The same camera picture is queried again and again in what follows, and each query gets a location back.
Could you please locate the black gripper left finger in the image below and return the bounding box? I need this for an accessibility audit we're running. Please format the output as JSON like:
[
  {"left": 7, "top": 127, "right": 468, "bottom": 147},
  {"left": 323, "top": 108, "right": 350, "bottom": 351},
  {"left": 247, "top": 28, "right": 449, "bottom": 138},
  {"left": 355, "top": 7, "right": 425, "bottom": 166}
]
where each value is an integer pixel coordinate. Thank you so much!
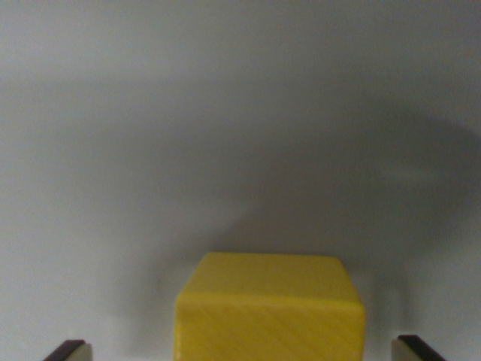
[{"left": 43, "top": 339, "right": 93, "bottom": 361}]

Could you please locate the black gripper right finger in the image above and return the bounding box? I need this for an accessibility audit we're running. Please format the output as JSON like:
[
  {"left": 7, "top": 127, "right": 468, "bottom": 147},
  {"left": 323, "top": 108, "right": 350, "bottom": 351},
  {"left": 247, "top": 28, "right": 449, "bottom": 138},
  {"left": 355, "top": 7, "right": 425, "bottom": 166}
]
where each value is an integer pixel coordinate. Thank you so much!
[{"left": 390, "top": 335, "right": 450, "bottom": 361}]

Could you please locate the yellow wooden cube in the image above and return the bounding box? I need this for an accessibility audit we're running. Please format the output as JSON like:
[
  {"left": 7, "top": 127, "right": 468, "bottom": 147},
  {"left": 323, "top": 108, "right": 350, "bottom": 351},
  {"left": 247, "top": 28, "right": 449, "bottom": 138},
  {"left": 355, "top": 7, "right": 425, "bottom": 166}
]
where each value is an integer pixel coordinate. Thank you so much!
[{"left": 173, "top": 251, "right": 366, "bottom": 361}]

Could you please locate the white plastic bin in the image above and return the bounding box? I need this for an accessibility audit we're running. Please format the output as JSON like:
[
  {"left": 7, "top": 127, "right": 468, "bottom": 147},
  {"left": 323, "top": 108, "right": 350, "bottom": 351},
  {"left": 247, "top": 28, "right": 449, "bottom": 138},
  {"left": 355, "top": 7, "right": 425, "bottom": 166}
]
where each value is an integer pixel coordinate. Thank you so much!
[{"left": 0, "top": 0, "right": 481, "bottom": 361}]

